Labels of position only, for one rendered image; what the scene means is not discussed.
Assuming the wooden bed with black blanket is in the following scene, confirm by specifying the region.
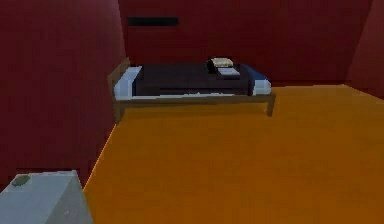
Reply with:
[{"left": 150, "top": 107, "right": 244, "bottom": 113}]
[{"left": 107, "top": 57, "right": 277, "bottom": 125}]

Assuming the grey cabinet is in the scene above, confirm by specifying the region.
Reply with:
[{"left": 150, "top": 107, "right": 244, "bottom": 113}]
[{"left": 0, "top": 169, "right": 94, "bottom": 224}]

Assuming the small green round object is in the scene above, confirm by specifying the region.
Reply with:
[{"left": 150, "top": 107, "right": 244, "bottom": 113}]
[{"left": 11, "top": 175, "right": 32, "bottom": 188}]

